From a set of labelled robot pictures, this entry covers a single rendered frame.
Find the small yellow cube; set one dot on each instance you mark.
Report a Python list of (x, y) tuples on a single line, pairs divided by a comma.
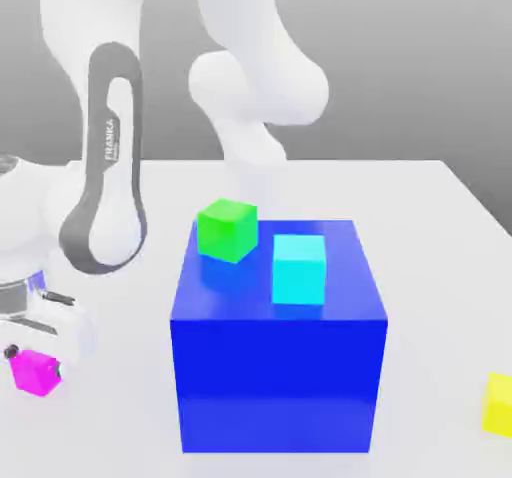
[(499, 404)]

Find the small green cube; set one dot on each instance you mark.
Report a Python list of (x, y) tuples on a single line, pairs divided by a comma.
[(226, 232)]

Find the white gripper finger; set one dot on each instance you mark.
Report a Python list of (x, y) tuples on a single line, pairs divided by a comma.
[(58, 370), (10, 352)]

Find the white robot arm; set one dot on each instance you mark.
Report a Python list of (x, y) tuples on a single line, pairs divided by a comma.
[(100, 14)]

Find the small magenta cube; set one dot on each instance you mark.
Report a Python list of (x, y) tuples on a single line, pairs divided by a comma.
[(34, 374)]

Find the small cyan cube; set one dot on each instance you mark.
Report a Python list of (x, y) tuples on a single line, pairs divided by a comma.
[(298, 274)]

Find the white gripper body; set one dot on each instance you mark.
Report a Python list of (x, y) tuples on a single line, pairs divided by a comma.
[(36, 338)]

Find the large blue box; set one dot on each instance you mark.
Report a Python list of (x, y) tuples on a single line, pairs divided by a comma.
[(276, 382)]

